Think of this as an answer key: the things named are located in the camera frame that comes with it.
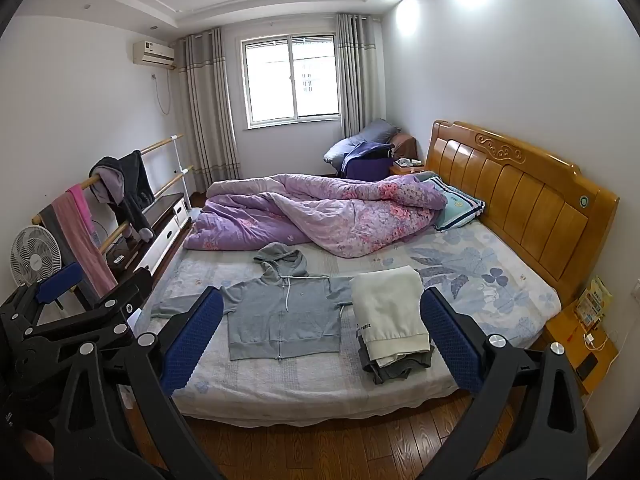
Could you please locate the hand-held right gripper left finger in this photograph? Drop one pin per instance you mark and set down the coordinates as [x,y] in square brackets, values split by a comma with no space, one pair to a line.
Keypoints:
[192,340]

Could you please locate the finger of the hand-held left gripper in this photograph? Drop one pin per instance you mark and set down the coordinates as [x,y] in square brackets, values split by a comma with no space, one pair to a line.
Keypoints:
[127,292]
[60,279]

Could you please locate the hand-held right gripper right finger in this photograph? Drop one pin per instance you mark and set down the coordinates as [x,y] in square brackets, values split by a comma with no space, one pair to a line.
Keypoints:
[452,340]

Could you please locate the grey zip hoodie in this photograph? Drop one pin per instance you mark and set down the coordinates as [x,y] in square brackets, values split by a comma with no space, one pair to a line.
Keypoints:
[282,310]

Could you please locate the grey folded clothes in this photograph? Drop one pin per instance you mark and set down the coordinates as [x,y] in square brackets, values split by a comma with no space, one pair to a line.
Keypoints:
[400,367]

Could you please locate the white fan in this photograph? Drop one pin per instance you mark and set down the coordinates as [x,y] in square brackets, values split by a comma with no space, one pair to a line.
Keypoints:
[35,257]

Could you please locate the pink towel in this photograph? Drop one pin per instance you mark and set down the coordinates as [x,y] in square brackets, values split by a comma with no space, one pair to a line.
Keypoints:
[82,230]

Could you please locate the cream folded pants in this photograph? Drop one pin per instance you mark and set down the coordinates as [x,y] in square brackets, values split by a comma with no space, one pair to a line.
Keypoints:
[387,305]

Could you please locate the white dark-topped cabinet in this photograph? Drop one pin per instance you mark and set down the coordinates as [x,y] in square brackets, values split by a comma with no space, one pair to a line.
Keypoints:
[160,220]

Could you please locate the dark jacket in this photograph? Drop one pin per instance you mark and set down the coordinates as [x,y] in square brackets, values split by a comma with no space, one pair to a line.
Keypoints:
[127,180]

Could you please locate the wooden nightstand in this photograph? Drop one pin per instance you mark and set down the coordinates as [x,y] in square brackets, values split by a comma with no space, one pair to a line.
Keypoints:
[565,332]
[402,170]

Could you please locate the wooden bar rack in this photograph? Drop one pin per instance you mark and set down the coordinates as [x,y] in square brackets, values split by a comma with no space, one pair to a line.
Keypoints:
[162,185]

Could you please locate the blue striped pillow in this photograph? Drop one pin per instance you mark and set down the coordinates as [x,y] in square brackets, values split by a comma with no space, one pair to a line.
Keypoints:
[457,207]

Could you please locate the black phone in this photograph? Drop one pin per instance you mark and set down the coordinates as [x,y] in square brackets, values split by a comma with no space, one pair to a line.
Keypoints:
[586,367]

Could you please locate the yellow packets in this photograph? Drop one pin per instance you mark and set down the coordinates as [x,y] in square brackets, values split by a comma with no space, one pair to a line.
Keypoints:
[595,300]

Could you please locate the wooden bed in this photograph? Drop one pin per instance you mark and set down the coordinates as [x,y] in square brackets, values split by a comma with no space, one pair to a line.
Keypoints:
[525,195]

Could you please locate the purple floral quilt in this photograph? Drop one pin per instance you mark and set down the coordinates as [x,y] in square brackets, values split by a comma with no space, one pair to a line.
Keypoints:
[320,210]

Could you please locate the tissue box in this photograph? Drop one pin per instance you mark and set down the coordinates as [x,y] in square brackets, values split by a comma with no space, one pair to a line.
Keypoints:
[407,162]

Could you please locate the purple cloth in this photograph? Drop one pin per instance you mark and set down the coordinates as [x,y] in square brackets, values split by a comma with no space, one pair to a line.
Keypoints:
[367,165]

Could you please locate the grey striped curtain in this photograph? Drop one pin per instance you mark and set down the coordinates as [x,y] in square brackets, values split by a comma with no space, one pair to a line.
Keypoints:
[355,70]
[207,110]

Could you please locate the brown armchair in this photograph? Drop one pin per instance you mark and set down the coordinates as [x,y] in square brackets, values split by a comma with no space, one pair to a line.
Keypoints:
[406,145]

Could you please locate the blue folded bedding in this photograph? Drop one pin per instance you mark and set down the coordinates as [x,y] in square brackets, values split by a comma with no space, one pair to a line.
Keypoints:
[365,137]

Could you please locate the white air conditioner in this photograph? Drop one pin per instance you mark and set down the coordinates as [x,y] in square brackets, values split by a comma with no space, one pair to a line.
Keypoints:
[154,53]

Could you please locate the window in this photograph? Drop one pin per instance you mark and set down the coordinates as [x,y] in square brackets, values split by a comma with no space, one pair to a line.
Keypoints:
[290,80]

